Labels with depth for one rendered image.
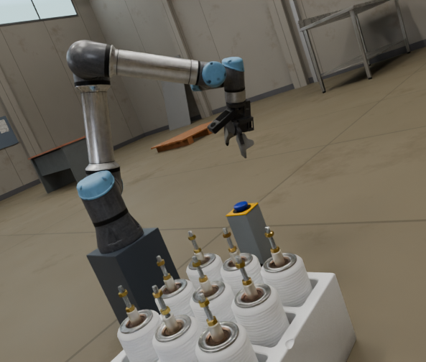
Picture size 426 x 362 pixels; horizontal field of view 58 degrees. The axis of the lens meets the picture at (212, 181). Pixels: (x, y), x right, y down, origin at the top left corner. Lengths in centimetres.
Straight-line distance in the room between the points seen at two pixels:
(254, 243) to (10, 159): 976
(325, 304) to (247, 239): 31
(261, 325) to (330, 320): 19
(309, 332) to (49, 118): 1064
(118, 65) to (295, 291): 81
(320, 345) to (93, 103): 97
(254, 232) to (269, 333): 36
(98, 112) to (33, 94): 987
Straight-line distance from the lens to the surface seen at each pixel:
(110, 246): 125
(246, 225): 106
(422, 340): 100
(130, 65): 123
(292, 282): 85
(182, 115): 1030
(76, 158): 622
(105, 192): 122
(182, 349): 78
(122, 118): 1228
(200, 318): 86
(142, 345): 88
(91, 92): 136
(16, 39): 1157
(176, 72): 123
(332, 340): 92
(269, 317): 77
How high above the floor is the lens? 65
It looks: 13 degrees down
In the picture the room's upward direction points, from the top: 21 degrees counter-clockwise
